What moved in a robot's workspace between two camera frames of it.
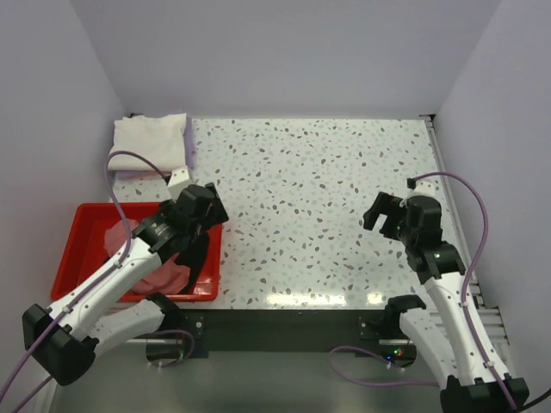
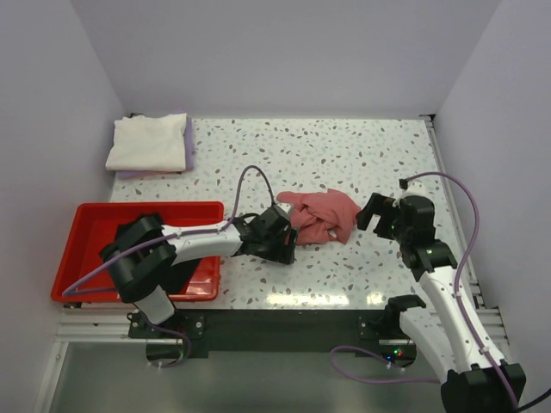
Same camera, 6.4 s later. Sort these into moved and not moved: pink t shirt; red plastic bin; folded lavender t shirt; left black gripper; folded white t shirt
Moved: left black gripper; pink t shirt
Not moved: folded lavender t shirt; folded white t shirt; red plastic bin
